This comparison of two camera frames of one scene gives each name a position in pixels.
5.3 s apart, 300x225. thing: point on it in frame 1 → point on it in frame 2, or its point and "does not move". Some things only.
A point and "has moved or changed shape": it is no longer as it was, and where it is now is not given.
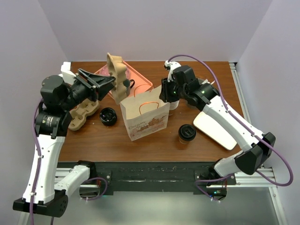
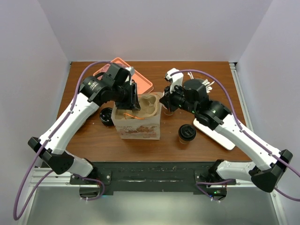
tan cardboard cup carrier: (117, 69) has moved or changed shape
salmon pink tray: (141, 85) does not move
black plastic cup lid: (186, 132) does not move
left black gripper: (102, 83) → (132, 102)
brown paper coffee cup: (183, 141) does not move
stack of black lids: (108, 116) does not move
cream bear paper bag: (146, 114) has moved or changed shape
